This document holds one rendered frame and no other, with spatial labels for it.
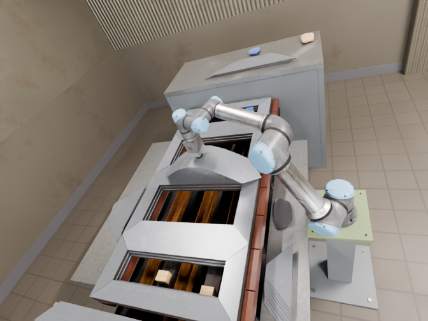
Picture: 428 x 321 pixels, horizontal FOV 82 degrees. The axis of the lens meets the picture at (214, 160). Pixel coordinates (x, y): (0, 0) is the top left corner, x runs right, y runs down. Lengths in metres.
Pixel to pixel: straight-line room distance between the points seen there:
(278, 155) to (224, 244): 0.51
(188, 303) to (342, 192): 0.80
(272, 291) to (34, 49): 3.44
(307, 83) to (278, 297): 1.44
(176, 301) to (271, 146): 0.75
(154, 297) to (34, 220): 2.43
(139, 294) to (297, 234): 0.81
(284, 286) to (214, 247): 0.35
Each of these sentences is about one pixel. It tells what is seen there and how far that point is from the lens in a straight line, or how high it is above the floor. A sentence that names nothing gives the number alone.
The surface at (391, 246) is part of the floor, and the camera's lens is 2.18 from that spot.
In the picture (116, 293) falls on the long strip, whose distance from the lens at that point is 1.39.
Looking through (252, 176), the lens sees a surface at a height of 0.91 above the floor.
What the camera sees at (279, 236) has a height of 0.68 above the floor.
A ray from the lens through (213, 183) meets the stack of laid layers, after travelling 1.47.
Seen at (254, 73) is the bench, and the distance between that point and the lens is 2.03.
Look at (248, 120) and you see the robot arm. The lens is 1.10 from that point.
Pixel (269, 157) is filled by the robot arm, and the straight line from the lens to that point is 0.93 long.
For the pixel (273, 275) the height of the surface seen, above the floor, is 0.72.
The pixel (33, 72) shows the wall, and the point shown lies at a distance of 3.63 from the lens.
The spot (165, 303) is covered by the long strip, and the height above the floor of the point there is 0.87.
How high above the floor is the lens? 1.90
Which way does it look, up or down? 40 degrees down
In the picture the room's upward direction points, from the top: 24 degrees counter-clockwise
